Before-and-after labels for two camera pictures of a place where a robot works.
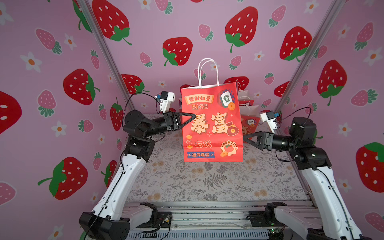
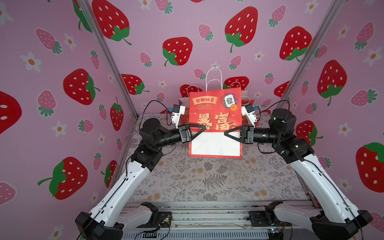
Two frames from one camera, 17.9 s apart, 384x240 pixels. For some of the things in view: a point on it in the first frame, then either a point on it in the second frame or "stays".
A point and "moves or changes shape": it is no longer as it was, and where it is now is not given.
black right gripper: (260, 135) → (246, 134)
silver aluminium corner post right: (326, 25) stays
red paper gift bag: (215, 134) moves or changes shape
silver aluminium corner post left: (100, 39) stays
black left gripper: (171, 124) → (184, 138)
